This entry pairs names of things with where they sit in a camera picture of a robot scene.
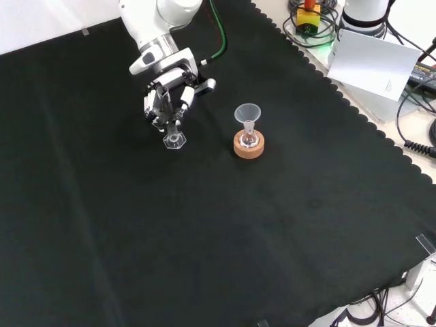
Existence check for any cork ring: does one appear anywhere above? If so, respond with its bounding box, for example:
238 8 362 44
233 130 266 159

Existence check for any black coiled cable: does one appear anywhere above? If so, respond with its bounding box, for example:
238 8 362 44
396 87 436 158

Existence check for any green cable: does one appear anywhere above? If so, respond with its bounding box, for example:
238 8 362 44
200 0 228 66

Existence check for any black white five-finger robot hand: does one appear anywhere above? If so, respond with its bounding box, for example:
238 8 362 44
128 46 217 133

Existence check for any clear round-bottom flask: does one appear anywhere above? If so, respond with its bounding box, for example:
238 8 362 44
239 123 258 149

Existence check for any black bench cloth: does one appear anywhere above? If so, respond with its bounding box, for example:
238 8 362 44
0 0 436 327

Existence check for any black power adapter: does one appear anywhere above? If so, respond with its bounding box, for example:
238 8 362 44
409 60 436 87

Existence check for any clear plastic funnel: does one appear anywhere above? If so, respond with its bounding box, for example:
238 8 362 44
234 104 262 134

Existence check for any aluminium frame leg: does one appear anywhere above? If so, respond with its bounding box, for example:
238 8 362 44
404 253 436 291

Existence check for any clear graduated cylinder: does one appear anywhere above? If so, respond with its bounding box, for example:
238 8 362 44
155 85 187 151

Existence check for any black tripod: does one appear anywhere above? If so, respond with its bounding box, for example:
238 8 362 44
416 33 436 69

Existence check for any pale board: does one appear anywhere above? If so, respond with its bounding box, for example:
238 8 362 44
327 28 423 102

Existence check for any black stop button cable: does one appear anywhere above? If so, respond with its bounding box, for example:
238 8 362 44
281 0 342 49

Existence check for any clear corner bracket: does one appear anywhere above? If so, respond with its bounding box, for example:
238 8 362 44
415 234 436 257

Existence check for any yellow stop button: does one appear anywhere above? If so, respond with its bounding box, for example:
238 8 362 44
296 0 322 37

